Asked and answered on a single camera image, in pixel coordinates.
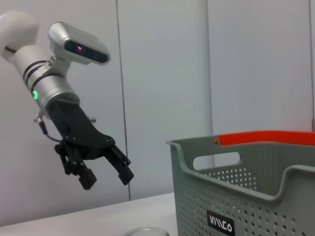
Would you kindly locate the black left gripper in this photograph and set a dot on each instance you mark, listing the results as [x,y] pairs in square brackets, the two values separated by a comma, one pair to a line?
[78,127]

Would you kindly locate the glass teacup with black holder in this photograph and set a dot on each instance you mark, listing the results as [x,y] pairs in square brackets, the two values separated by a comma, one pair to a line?
[145,231]

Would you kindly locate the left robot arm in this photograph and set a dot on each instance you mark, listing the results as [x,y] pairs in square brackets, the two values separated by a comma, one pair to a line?
[29,61]

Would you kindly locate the grey-green perforated storage basket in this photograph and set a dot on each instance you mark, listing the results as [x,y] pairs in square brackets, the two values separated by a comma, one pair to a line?
[246,196]

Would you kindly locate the left gripper silver plug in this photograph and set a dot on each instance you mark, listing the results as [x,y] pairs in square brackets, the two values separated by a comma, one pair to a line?
[93,120]

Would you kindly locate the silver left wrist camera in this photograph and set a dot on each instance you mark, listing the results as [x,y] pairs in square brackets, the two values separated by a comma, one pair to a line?
[73,41]

